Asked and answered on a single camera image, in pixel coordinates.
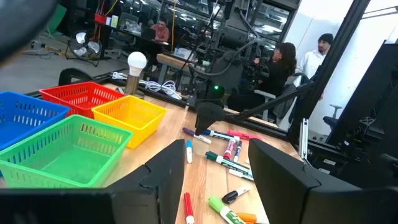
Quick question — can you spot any grey office chair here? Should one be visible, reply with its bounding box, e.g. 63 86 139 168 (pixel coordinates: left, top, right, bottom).
322 104 343 130
253 73 313 125

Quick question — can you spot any wooden desk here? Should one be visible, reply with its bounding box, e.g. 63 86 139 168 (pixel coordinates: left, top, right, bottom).
155 53 200 85

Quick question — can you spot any blue plastic basket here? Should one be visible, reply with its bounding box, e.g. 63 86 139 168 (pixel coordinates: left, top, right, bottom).
0 91 72 152

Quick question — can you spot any yellow plastic basket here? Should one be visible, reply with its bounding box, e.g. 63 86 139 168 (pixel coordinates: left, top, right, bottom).
91 95 169 149

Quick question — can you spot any black floor fan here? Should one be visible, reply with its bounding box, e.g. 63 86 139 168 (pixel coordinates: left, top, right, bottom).
65 30 103 68

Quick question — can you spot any silver aluminium bracket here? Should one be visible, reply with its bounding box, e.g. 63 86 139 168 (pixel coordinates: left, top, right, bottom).
298 118 309 160

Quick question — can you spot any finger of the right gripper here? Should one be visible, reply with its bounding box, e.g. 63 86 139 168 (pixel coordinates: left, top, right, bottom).
195 118 206 136
201 119 217 131

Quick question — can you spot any person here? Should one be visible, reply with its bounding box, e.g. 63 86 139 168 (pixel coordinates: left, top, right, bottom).
297 33 335 80
150 17 170 43
226 42 298 111

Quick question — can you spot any dark green Expo marker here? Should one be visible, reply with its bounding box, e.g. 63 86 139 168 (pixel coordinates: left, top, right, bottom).
205 151 252 175

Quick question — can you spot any orange cap white marker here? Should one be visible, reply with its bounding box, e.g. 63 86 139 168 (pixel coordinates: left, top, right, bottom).
236 212 258 224

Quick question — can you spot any black arched bracket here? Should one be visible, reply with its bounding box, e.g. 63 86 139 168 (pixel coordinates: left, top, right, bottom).
58 67 94 86

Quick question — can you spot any pink highlighter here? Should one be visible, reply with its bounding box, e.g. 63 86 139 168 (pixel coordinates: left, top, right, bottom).
226 129 264 141

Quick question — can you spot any red plastic basket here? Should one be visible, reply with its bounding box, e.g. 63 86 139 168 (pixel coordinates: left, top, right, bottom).
39 81 127 119

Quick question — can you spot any thin red marker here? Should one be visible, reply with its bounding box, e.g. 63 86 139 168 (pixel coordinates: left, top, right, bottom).
183 192 195 224

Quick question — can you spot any large black panel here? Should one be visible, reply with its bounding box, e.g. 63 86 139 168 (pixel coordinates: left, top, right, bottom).
326 40 398 189

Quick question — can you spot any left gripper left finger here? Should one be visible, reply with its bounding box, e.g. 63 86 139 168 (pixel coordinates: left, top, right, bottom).
104 139 187 224

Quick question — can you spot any green plastic basket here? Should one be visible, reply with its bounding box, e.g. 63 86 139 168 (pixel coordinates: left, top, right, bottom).
0 114 134 189

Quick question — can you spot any red Expo marker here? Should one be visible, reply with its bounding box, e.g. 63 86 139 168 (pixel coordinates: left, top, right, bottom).
223 138 237 161

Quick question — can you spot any light green Expo marker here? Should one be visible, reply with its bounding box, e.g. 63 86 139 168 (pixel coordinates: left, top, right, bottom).
208 195 246 224

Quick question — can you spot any blurry black cable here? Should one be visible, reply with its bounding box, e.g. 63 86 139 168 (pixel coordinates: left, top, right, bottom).
0 0 60 60

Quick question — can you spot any blue Expo marker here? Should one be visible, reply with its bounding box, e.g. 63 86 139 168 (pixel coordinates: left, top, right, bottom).
202 129 241 142

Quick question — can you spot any thin purple marker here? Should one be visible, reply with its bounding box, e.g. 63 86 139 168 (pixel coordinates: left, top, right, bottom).
233 140 243 163

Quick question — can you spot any thin green marker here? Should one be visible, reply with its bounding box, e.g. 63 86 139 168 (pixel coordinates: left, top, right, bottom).
228 168 254 182

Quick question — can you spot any blue cap white marker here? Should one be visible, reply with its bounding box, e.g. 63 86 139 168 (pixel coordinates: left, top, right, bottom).
185 139 193 164

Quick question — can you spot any black cap white marker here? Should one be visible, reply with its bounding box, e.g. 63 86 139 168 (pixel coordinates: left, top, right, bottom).
221 186 251 205

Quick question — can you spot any black aluminium table frame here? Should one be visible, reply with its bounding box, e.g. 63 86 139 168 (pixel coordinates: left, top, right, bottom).
24 0 371 147

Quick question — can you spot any white bulb brass lamp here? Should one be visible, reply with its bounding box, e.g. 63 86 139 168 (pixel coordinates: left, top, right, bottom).
124 51 148 100

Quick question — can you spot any purple cap white marker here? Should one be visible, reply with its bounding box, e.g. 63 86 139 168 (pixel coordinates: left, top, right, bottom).
182 127 212 144

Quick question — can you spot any black laptop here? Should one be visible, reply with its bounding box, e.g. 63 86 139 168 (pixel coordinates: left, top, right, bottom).
141 27 157 40

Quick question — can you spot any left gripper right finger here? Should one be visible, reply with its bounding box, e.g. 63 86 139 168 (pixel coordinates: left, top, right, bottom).
248 138 359 224

